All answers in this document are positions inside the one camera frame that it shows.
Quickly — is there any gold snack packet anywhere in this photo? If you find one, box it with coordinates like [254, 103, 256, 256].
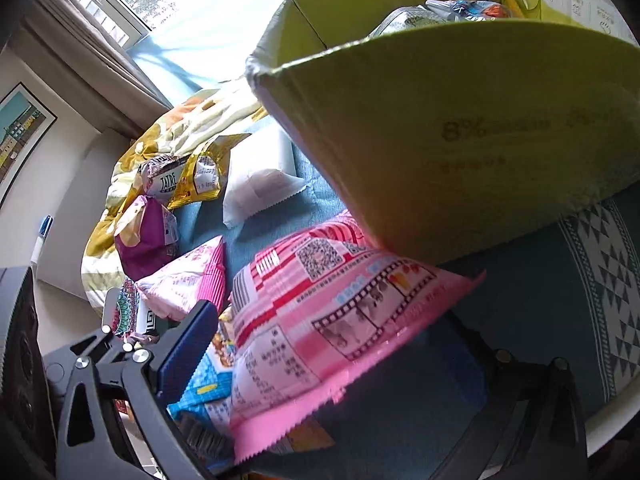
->
[167, 132, 253, 211]

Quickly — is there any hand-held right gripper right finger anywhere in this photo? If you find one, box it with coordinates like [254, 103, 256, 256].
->
[435, 325, 588, 480]

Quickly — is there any wall poster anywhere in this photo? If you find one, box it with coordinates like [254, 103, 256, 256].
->
[0, 81, 58, 208]

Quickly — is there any white translucent snack packet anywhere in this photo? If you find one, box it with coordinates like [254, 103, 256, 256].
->
[221, 120, 307, 231]

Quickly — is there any green cardboard box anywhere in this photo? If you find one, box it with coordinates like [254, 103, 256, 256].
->
[245, 0, 640, 266]

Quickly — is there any floral quilt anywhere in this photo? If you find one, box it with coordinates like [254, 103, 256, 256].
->
[82, 87, 276, 321]

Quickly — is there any brown curtain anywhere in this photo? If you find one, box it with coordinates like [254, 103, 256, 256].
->
[22, 0, 173, 141]

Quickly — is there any large pink snack packet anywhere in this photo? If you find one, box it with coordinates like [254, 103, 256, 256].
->
[227, 210, 488, 463]

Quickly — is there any light blue cloth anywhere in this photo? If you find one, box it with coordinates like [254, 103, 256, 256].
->
[127, 0, 331, 106]

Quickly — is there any purple snack packet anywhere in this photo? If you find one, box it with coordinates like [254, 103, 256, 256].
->
[114, 195, 180, 281]

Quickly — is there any blue red snack packet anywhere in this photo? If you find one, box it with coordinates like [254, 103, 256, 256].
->
[425, 0, 511, 23]

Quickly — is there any small pink snack packet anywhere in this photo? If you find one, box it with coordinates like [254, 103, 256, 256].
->
[135, 235, 228, 323]

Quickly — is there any white blue bottle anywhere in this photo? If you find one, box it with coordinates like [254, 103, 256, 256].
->
[30, 215, 53, 266]

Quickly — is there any teal printed blanket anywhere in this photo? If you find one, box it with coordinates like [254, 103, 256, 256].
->
[102, 150, 640, 480]

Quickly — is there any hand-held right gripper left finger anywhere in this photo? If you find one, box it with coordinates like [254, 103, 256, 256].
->
[55, 300, 221, 480]

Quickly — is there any silver snack packet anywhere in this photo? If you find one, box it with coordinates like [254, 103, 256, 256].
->
[370, 5, 451, 38]

